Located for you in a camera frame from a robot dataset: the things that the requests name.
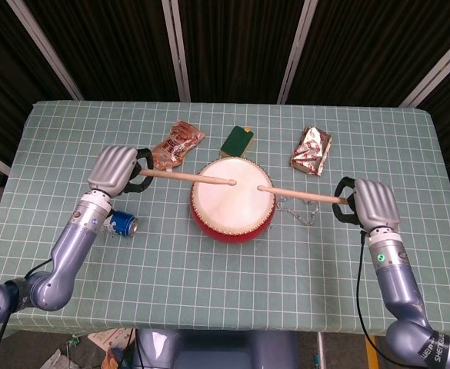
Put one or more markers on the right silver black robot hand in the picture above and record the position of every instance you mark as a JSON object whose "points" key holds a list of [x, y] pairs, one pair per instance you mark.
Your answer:
{"points": [[374, 203]]}

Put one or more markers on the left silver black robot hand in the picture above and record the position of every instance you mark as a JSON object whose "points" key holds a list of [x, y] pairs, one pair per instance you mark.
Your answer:
{"points": [[111, 169]]}

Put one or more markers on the wooden drumstick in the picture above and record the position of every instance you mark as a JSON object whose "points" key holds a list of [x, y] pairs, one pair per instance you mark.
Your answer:
{"points": [[301, 195], [186, 177]]}

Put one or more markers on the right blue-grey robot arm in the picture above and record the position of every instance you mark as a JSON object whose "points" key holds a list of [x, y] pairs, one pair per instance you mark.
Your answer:
{"points": [[399, 284]]}

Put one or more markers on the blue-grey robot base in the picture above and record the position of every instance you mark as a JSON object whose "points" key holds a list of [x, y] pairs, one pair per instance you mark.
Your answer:
{"points": [[217, 351]]}

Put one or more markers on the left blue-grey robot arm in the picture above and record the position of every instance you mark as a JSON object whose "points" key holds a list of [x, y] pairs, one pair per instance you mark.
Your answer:
{"points": [[70, 250]]}

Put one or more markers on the red drum with white skin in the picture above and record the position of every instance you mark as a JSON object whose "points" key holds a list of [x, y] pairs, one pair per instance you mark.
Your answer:
{"points": [[228, 215]]}

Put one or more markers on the green grid cutting mat table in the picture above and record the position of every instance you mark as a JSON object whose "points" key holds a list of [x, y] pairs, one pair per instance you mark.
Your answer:
{"points": [[209, 276]]}

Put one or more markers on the blue and white drink can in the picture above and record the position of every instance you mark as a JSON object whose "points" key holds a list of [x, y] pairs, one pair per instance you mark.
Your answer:
{"points": [[124, 225]]}

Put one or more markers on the brown sauce pouch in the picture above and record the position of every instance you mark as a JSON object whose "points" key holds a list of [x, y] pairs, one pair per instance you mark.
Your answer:
{"points": [[174, 148]]}

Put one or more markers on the gold foil snack packet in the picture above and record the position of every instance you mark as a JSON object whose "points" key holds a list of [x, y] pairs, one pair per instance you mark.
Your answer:
{"points": [[311, 151]]}

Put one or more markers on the green and yellow sponge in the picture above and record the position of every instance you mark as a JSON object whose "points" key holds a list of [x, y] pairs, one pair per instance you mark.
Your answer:
{"points": [[237, 141]]}

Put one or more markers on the white table leg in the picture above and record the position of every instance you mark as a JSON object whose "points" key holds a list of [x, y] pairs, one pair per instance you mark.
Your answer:
{"points": [[317, 350]]}

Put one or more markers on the white printed paper booklet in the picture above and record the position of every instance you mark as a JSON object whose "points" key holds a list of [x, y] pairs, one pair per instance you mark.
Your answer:
{"points": [[109, 338]]}

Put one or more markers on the orange printed box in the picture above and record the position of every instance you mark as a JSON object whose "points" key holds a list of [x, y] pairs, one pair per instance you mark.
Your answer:
{"points": [[113, 359]]}

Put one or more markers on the crumpled white paper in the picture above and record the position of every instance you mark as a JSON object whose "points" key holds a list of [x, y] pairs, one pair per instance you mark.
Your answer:
{"points": [[57, 359]]}

